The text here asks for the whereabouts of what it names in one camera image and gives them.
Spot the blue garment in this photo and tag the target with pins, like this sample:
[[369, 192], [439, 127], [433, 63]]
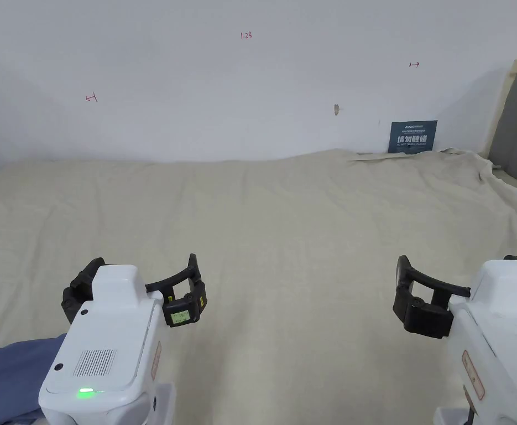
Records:
[[10, 380]]

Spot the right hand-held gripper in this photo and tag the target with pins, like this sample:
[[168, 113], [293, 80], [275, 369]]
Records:
[[501, 336]]

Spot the blue sign with white print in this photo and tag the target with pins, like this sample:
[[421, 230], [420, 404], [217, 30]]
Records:
[[413, 136]]

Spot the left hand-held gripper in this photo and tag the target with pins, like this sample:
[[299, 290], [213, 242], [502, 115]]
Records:
[[108, 336]]

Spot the bed with beige sheet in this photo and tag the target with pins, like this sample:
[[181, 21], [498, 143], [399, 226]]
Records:
[[284, 230]]

